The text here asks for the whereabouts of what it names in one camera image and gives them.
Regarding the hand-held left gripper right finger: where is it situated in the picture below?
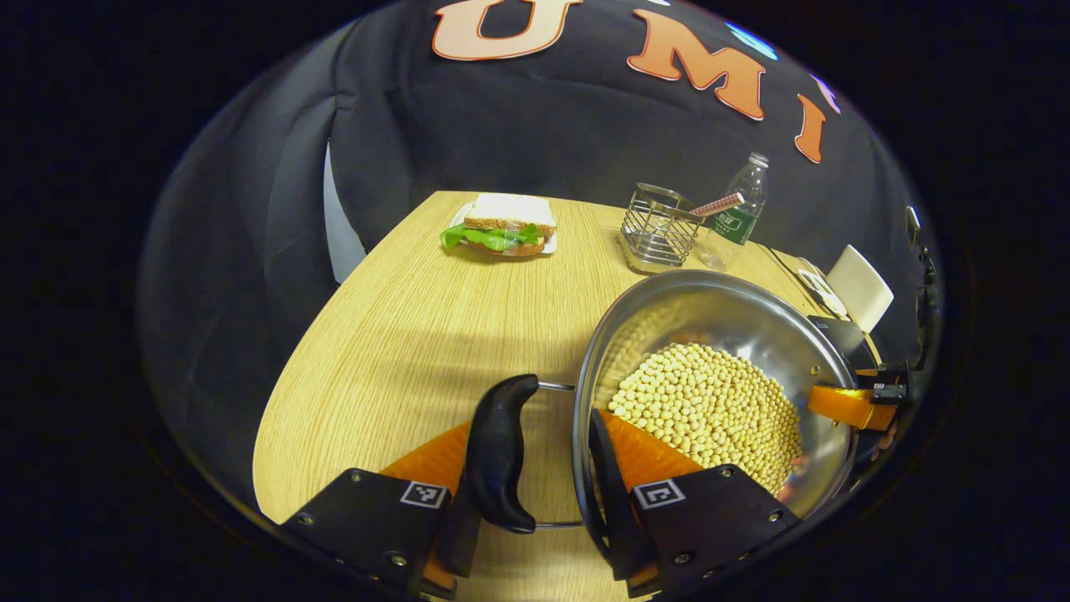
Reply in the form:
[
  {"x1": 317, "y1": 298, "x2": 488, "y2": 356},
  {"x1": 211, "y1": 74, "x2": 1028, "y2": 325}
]
[{"x1": 589, "y1": 408, "x2": 803, "y2": 597}]

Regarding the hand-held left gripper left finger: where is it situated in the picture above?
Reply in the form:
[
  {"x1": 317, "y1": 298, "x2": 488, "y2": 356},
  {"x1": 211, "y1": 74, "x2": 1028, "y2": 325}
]
[{"x1": 280, "y1": 418, "x2": 483, "y2": 599}]

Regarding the steel pot with black handles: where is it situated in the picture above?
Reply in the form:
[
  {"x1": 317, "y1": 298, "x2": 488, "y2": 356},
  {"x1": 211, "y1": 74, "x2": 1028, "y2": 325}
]
[{"x1": 464, "y1": 268, "x2": 864, "y2": 536}]

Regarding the white toaster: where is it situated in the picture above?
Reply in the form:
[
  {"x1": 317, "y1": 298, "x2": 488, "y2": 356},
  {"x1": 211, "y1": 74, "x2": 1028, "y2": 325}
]
[{"x1": 825, "y1": 244, "x2": 895, "y2": 334}]

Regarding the white divided dish of beans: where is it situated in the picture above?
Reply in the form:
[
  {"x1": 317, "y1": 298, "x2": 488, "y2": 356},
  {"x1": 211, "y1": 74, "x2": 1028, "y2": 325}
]
[{"x1": 797, "y1": 265, "x2": 848, "y2": 319}]

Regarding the pile of yellow soybeans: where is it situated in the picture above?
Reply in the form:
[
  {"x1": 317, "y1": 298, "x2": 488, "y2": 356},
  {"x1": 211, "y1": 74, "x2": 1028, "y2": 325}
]
[{"x1": 607, "y1": 342, "x2": 804, "y2": 497}]

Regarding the clear water bottle green label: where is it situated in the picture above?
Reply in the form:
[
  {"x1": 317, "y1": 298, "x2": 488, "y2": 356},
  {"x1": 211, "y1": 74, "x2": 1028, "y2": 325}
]
[{"x1": 697, "y1": 151, "x2": 771, "y2": 272}]

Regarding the red white striped straw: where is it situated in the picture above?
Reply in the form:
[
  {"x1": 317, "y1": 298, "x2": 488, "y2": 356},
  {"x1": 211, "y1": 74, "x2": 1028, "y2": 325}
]
[{"x1": 689, "y1": 191, "x2": 746, "y2": 219}]

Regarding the lettuce sandwich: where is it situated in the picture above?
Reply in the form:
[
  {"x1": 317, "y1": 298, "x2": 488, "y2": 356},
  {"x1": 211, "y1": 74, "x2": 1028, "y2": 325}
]
[{"x1": 440, "y1": 194, "x2": 558, "y2": 257}]

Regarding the metal wire basket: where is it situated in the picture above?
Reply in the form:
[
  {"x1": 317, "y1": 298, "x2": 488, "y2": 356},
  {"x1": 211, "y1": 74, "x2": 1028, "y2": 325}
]
[{"x1": 619, "y1": 182, "x2": 704, "y2": 275}]

